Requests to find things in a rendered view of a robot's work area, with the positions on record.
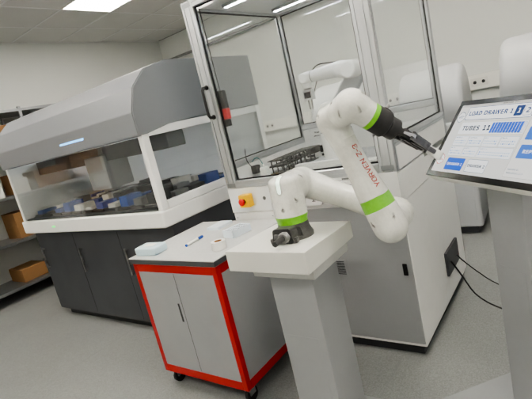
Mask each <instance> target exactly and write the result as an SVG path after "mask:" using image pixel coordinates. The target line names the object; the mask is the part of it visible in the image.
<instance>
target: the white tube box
mask: <svg viewBox="0 0 532 399"><path fill-rule="evenodd" d="M250 230H252V228H251V225H250V223H241V222H240V223H238V224H236V225H234V226H232V227H230V228H227V229H225V230H223V231H222V233H223V237H225V238H237V237H239V236H241V235H243V234H245V233H247V232H249V231H250Z"/></svg>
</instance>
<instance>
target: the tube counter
mask: <svg viewBox="0 0 532 399"><path fill-rule="evenodd" d="M528 122H529V120H515V121H495V122H485V123H484V126H483V127H482V129H481V132H480V134H522V133H523V131H524V129H525V127H526V126H527V124H528Z"/></svg>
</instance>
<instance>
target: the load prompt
mask: <svg viewBox="0 0 532 399"><path fill-rule="evenodd" d="M531 116H532V102H525V103H516V104H498V105H489V106H481V107H472V108H470V110H469V112H468V114H467V116H466V118H465V120H488V119H504V118H521V117H531Z"/></svg>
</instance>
